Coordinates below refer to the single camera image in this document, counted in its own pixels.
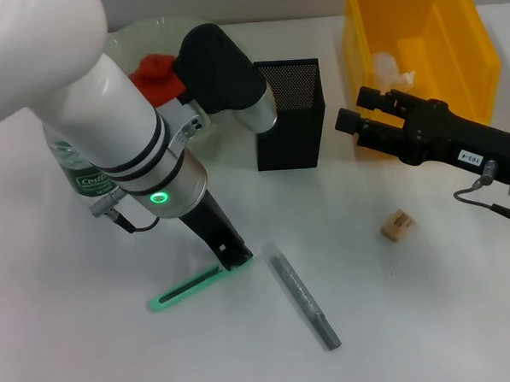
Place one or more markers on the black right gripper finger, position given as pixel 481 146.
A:
pixel 349 121
pixel 370 97

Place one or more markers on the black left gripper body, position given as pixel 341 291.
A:
pixel 210 227

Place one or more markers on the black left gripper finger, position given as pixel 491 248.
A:
pixel 237 256

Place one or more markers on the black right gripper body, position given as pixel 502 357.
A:
pixel 453 140

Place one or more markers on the white paper ball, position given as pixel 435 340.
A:
pixel 387 68

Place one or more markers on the green utility knife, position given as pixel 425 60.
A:
pixel 179 294

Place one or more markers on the clear green-label water bottle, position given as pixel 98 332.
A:
pixel 83 180

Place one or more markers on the red-orange knitted orange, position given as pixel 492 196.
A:
pixel 155 76

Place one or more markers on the black mesh pen holder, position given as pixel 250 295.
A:
pixel 295 137

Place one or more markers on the grey pen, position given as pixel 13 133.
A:
pixel 299 291

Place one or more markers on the beige eraser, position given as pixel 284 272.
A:
pixel 397 226

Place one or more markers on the green glass fruit plate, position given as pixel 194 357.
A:
pixel 123 48

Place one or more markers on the yellow plastic bin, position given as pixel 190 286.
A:
pixel 444 40

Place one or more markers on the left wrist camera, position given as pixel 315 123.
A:
pixel 218 69

